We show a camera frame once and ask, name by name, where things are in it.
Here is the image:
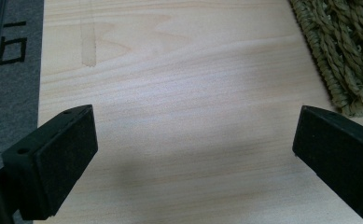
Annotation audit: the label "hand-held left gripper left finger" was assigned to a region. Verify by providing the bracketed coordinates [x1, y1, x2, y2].
[1, 104, 99, 221]

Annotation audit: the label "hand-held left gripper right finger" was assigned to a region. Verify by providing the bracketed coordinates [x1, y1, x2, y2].
[291, 105, 363, 222]

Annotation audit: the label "woven straw basket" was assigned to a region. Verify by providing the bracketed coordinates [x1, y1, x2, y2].
[288, 0, 363, 119]

